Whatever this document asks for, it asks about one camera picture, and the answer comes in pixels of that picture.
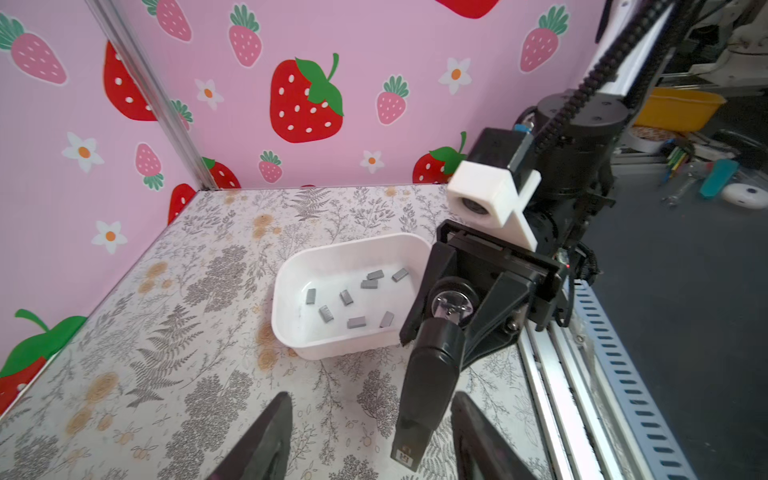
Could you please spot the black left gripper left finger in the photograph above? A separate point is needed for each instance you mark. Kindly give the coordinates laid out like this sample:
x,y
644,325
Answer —
x,y
263,451

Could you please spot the white plastic tray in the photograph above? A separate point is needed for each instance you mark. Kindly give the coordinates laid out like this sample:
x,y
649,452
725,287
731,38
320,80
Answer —
x,y
333,268

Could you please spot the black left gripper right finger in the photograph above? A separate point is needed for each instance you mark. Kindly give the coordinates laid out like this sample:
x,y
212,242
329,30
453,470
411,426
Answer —
x,y
481,451

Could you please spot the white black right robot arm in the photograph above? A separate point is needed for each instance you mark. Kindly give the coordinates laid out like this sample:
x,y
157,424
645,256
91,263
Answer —
x,y
575,135

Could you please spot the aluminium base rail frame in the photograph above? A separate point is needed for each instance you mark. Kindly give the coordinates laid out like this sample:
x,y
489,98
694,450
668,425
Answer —
x,y
597,417

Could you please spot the yellow plastic bin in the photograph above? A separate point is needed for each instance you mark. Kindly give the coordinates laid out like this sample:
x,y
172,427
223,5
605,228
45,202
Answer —
x,y
679,110

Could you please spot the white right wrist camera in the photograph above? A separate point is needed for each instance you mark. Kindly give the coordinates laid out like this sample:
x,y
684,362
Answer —
x,y
492,187

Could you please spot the aluminium corner post left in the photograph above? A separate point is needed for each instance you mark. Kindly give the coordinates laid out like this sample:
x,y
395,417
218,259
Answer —
x,y
135,91

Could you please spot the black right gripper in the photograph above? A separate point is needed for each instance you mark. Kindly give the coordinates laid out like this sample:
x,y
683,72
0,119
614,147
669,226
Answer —
x,y
498,278

